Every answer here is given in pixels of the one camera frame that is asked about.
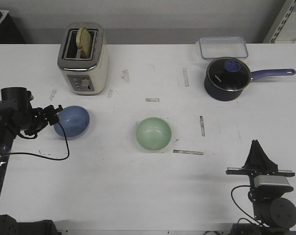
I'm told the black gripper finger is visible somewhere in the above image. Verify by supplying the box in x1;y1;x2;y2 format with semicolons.
255;140;278;171
244;140;255;169
53;105;63;115

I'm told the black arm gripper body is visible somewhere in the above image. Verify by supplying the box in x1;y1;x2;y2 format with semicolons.
226;167;296;178
27;105;59;135

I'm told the blue bowl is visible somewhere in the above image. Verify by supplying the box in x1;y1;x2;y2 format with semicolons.
57;106;90;140

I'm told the green bowl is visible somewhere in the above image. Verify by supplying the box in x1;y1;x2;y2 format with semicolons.
136;117;172;151

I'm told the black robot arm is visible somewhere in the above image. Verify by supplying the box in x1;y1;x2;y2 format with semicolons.
0;99;63;235
226;140;296;235

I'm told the cream two-slot toaster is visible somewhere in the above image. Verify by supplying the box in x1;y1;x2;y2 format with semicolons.
57;22;109;95

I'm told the toast slice in toaster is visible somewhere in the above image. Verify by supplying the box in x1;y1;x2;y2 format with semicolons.
75;27;92;59

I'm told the dark blue saucepan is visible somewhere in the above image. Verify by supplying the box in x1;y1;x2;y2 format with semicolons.
204;69;296;101

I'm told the glass pot lid blue knob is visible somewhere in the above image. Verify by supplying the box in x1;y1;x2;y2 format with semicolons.
207;57;251;91

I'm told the clear plastic food container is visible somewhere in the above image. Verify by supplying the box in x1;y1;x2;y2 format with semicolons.
196;36;249;60

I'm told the white slotted shelf upright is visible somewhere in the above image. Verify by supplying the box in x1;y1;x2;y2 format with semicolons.
262;0;296;44

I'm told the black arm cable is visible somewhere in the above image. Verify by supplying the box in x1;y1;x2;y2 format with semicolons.
230;185;263;226
0;119;70;162

